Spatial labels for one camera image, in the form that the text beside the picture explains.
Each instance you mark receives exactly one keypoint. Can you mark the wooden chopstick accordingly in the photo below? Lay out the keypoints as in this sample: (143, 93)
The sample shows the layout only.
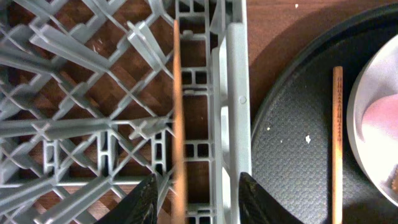
(337, 146)
(180, 200)

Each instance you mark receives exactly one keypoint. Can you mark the grey dishwasher rack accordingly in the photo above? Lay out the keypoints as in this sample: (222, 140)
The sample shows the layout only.
(87, 107)

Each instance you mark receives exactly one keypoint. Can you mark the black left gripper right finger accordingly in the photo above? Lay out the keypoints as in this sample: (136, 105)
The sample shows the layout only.
(256, 205)

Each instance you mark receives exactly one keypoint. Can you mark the pink plastic cup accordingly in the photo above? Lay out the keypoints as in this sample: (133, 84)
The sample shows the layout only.
(380, 118)

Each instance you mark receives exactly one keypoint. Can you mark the black round tray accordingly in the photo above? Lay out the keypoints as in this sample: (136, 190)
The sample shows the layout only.
(291, 90)

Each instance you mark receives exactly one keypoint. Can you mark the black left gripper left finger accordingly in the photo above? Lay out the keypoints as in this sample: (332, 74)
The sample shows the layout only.
(137, 207)

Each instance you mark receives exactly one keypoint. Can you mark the white round plate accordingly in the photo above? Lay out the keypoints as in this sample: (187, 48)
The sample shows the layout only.
(374, 78)

